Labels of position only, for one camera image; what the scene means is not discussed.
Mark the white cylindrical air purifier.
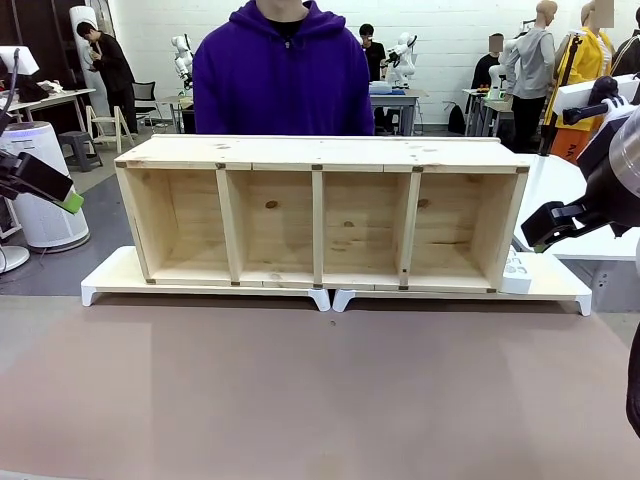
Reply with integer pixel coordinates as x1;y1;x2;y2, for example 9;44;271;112
0;121;92;249

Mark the white-legged wooden riser stand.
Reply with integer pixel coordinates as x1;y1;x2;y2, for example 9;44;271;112
332;252;594;318
80;246;334;313

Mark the black office chair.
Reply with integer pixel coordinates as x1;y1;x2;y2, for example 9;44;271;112
131;80;165;134

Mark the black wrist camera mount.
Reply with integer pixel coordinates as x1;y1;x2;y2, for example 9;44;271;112
561;76;633;126

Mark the wooden step stool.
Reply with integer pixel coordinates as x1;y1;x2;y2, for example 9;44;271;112
85;104;134;154

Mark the seated person black sweater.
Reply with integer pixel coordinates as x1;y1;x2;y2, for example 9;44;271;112
471;33;509;137

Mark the background person black shirt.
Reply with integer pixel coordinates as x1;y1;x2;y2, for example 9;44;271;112
359;23;388;84

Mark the black robot cable sleeve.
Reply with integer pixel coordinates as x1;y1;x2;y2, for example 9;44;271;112
624;319;640;442

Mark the grey background table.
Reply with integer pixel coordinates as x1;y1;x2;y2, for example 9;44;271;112
368;82;430;137

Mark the grey plastic stool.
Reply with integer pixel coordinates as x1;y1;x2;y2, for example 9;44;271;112
58;130;104;173

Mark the tall white air conditioner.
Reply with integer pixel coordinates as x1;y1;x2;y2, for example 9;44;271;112
68;5;115;117

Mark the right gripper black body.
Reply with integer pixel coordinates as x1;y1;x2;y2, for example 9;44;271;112
574;115;640;238

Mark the white power strip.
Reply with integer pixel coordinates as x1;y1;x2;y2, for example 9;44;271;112
498;251;534;297

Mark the white fan base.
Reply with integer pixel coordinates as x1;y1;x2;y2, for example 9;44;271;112
0;244;31;274

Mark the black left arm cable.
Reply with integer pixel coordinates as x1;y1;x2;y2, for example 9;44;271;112
0;47;23;132

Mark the mannequin in yellow jacket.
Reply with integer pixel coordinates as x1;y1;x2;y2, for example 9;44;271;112
545;0;617;169

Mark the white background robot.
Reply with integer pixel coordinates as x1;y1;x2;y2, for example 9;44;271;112
385;31;419;89
170;33;196;92

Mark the standing person in black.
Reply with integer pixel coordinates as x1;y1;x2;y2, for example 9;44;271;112
75;21;137;137

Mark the cluttered white work table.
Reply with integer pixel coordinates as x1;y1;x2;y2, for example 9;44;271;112
6;79;97;137

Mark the person in purple hoodie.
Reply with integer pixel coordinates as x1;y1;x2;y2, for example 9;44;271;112
192;0;376;137

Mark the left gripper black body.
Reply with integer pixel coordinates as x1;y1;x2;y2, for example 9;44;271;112
0;147;24;199

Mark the mannequin in grey hoodie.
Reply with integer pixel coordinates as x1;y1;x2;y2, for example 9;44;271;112
503;0;558;154

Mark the black tripod stand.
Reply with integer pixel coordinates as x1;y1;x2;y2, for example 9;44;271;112
538;33;585;157

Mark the four-compartment pine wood shelf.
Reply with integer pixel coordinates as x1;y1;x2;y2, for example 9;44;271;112
114;133;532;294

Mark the mannequin in brown jacket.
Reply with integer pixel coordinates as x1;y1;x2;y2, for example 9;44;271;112
611;28;640;77

